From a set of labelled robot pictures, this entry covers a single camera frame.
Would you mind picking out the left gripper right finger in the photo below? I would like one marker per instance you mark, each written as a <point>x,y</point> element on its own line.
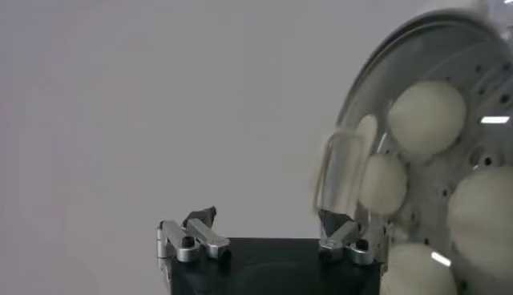
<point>340,236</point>

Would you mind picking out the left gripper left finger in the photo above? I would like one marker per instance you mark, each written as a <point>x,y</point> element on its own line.
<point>200,238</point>

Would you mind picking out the white steamed baozi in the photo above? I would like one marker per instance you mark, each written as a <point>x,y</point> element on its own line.
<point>483,220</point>
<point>382,183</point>
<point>426,116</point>
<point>417,272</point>

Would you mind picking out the perforated steel steamer basket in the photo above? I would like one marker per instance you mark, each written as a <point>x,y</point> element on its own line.
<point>491,80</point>

